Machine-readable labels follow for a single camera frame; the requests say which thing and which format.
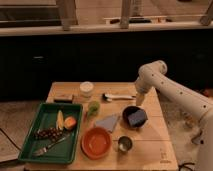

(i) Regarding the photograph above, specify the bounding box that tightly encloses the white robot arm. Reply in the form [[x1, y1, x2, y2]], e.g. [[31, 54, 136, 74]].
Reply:
[[135, 60, 213, 171]]

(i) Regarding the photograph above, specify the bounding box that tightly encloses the dark bowl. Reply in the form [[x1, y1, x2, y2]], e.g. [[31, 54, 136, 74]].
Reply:
[[122, 106, 146, 128]]

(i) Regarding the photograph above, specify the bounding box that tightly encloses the red bowl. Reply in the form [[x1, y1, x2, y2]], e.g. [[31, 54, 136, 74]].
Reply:
[[81, 127, 112, 160]]

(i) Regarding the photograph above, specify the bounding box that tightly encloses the blue sponge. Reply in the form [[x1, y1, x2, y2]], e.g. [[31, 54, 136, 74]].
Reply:
[[127, 109, 148, 127]]

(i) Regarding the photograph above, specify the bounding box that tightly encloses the grey folded cloth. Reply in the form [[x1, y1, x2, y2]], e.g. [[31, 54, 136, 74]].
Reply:
[[94, 114, 119, 133]]

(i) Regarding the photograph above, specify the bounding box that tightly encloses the green plastic cup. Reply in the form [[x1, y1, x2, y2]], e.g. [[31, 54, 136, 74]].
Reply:
[[87, 101, 100, 117]]

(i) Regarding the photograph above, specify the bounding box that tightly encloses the small metal cup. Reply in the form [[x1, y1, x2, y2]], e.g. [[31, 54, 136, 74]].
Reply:
[[117, 136, 133, 153]]

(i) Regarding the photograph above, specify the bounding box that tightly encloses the white lidded jar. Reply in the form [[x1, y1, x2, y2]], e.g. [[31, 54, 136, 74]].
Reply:
[[79, 81, 94, 98]]

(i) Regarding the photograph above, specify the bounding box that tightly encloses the dark wooden block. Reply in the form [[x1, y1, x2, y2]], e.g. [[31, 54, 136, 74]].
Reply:
[[53, 94, 73, 103]]

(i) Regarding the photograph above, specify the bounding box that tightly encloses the orange peach fruit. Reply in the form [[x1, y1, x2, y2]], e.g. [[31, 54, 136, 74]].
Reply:
[[64, 116, 77, 130]]

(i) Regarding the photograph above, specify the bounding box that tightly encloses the yellow banana piece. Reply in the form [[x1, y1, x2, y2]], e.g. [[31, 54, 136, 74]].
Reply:
[[56, 110, 64, 130]]

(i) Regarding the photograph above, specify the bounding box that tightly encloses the green plastic tray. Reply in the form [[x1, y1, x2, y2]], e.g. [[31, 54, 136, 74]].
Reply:
[[18, 103, 83, 164]]

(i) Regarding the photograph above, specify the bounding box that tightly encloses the bunch of dark grapes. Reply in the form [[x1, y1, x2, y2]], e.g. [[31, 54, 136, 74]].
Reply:
[[34, 127, 63, 142]]

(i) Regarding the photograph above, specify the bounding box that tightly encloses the metal fork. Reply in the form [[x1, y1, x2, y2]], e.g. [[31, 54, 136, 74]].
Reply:
[[33, 134, 70, 156]]

